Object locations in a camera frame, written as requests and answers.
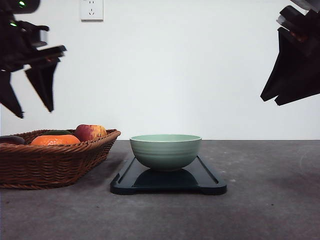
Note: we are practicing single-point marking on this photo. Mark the dark green avocado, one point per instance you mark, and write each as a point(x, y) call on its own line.
point(57, 132)

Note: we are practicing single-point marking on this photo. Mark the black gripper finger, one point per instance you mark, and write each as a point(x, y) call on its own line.
point(42, 76)
point(296, 95)
point(297, 63)
point(8, 96)

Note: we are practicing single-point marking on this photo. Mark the white wall socket left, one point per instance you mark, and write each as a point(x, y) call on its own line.
point(91, 11)

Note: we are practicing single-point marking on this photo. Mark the orange tangerine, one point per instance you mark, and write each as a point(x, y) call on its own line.
point(55, 140)

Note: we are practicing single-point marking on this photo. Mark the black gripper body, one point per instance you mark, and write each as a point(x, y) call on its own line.
point(19, 41)
point(306, 27)

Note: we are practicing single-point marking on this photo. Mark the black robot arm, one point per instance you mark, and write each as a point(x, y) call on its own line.
point(8, 10)

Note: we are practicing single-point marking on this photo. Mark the dark blue rectangular tray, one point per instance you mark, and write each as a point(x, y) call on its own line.
point(197, 177)

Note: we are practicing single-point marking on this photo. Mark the light green ceramic bowl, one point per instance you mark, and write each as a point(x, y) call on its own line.
point(165, 152)

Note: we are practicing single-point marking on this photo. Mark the brown wicker basket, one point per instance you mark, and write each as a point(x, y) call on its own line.
point(50, 159)

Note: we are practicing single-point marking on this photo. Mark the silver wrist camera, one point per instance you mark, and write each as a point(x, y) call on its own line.
point(308, 4)
point(43, 35)

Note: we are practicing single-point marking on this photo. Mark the red yellow apple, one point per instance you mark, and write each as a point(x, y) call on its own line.
point(89, 132)

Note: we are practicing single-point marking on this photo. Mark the dark purple fruit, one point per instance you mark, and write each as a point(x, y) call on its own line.
point(11, 140)

